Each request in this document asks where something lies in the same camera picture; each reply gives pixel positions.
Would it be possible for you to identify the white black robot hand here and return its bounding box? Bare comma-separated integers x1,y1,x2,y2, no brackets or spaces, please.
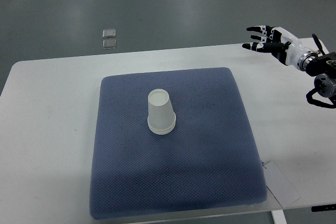
242,25,318,71

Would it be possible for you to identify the white paper cup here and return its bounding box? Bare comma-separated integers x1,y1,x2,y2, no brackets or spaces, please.
148,89,176,129
148,123,176,135

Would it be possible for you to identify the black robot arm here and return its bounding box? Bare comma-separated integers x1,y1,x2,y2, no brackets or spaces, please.
302,34,335,109

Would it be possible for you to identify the white paper tag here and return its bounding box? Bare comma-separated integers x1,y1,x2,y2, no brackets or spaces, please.
263,162,300,208

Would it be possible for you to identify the blue grey textured cushion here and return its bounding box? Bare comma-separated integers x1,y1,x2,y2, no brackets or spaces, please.
90,67,267,220

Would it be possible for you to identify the black table control panel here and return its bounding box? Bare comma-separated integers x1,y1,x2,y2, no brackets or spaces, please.
311,204,336,212

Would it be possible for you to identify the white table leg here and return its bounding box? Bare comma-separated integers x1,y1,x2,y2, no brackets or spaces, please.
271,210,287,224

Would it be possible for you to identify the upper metal floor plate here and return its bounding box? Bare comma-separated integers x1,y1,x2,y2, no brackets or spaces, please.
102,28,116,38

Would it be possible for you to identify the metal floor plate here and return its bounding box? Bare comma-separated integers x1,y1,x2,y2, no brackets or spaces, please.
103,39,117,49
102,28,116,38

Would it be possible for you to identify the lower metal floor plate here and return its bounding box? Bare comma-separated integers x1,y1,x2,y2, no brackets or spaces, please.
103,39,117,49

